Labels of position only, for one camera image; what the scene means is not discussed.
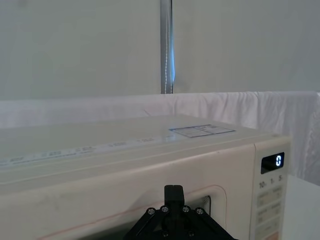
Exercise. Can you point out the white folded curtain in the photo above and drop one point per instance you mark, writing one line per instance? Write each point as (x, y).
(250, 112)

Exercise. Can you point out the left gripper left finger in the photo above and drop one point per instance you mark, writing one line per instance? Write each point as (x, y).
(156, 220)

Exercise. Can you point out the white table cloth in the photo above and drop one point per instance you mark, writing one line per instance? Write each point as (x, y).
(303, 210)

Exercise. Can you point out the pale plain backdrop curtain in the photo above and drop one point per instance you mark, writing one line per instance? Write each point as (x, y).
(75, 50)

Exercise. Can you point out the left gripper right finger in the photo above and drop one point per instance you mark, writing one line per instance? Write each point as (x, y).
(192, 220)

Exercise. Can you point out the oven control panel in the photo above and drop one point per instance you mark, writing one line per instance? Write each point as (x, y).
(271, 200)

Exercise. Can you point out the cream microwave oven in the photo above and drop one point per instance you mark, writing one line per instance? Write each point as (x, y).
(100, 175)

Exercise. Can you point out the grey striped post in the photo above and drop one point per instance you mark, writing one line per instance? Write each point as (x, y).
(166, 50)

